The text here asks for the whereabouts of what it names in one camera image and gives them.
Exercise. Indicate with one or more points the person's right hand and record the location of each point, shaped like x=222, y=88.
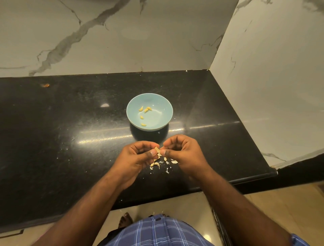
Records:
x=188, y=154

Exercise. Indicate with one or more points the person's left hand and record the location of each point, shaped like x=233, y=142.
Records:
x=129, y=163

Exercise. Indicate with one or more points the pile of garlic skins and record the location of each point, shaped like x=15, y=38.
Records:
x=158, y=163

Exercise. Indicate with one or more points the light blue bowl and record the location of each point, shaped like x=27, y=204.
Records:
x=158, y=118

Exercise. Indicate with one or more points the person's left forearm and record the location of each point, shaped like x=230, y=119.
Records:
x=78, y=220

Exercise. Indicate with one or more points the person's right forearm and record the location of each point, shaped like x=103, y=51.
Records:
x=243, y=213

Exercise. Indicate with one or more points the person's left foot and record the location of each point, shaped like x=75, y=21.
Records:
x=124, y=220

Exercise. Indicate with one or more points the blue plaid shirt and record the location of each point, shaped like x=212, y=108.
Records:
x=159, y=236

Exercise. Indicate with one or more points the black cabinet trim strip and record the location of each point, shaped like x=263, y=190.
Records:
x=218, y=232

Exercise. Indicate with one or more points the small orange scrap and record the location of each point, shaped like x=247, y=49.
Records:
x=45, y=85

